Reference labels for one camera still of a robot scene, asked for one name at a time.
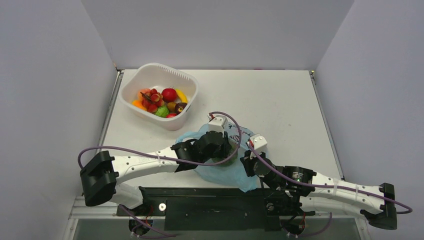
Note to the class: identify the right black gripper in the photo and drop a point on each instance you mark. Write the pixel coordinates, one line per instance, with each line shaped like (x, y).
(248, 159)

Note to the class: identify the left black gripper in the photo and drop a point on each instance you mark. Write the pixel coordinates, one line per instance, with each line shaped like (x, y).
(225, 148)

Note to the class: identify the light blue plastic bag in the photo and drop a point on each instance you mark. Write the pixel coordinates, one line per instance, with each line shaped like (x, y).
(233, 175)

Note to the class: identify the dark brown fake fruit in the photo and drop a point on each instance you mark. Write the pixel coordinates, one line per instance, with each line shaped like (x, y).
(179, 107)

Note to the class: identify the small red fake fruit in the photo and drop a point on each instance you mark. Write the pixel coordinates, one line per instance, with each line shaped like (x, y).
(171, 115)

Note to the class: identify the yellow fake fruit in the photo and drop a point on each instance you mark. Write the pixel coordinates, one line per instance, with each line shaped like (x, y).
(181, 96)

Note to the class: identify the red fake apple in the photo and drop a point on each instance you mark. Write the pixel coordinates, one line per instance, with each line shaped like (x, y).
(169, 95)

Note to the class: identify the green fake avocado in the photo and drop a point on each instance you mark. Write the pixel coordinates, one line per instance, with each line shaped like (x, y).
(231, 160)

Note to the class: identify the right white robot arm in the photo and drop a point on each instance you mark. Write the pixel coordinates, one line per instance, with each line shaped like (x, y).
(303, 190)

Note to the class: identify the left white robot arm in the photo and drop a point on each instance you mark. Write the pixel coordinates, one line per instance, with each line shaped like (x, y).
(104, 177)

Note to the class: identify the brown fake kiwi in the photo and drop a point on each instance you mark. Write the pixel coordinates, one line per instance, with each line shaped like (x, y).
(171, 106)

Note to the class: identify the green fake fruit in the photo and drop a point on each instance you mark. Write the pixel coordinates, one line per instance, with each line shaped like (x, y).
(162, 111)

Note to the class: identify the red fake peach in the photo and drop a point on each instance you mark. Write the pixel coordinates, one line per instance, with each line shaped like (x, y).
(145, 92)

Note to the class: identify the orange yellow fake mango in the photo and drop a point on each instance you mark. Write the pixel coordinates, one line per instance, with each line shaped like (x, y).
(139, 105)

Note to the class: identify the white plastic basket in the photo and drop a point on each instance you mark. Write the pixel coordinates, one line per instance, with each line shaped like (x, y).
(159, 76)

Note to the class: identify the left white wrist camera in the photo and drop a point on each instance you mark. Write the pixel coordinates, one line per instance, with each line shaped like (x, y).
(217, 123)

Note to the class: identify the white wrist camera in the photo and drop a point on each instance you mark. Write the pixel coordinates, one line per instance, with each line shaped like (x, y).
(258, 142)
(217, 123)

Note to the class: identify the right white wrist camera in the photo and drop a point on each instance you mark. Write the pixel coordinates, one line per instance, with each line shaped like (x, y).
(258, 142)

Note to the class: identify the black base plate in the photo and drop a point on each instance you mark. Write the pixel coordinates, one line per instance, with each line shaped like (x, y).
(166, 211)

